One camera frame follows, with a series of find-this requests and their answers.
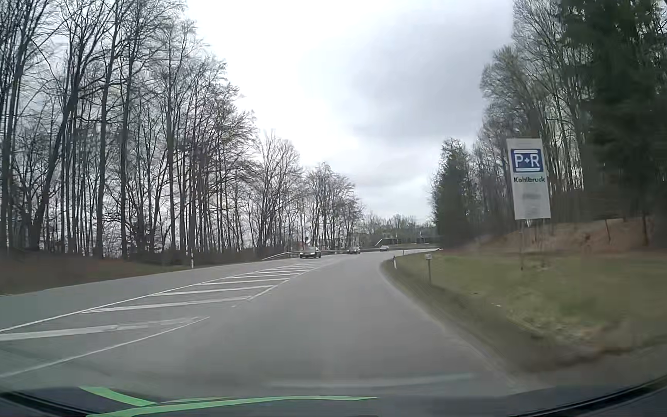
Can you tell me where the grey guard rail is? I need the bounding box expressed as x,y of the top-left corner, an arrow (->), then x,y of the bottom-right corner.
262,246 -> 440,261

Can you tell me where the wood with dark conifers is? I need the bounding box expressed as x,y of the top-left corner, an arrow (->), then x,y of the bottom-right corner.
431,0 -> 667,247

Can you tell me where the grass verge with bank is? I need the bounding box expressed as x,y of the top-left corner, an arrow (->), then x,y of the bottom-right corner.
381,217 -> 667,371

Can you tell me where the wood of bare trees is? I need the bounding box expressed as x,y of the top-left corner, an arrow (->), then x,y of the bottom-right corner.
0,0 -> 369,264

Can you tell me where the grey asphalt road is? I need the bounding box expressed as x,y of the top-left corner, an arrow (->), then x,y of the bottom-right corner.
0,249 -> 548,400

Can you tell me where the white parking information sign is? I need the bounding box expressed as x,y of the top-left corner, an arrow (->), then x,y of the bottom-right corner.
506,138 -> 552,271

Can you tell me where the building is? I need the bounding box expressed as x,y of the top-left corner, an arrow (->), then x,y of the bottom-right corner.
375,231 -> 440,246

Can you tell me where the brown leaf-covered verge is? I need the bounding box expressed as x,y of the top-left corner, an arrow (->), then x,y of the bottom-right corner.
0,248 -> 288,300

